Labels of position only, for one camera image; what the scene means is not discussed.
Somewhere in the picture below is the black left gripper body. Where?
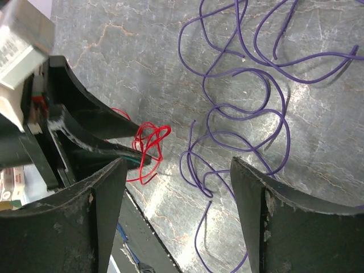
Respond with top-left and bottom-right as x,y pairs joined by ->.
1,75 -> 76,189

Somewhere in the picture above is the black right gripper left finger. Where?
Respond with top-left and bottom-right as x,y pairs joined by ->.
1,159 -> 127,272

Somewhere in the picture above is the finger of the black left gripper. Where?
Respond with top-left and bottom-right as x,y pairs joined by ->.
47,105 -> 151,171
48,56 -> 139,139

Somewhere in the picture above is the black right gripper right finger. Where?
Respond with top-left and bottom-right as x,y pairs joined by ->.
230,157 -> 363,272

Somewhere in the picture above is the red thin cable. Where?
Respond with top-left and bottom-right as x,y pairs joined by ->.
109,107 -> 172,186

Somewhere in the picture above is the purple thin cable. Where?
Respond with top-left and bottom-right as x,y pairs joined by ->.
177,0 -> 364,273

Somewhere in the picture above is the green orange box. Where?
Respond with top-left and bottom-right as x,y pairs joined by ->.
1,167 -> 27,211

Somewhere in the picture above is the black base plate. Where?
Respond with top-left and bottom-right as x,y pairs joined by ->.
107,190 -> 181,273

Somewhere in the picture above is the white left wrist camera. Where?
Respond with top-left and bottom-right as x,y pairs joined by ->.
1,1 -> 55,132

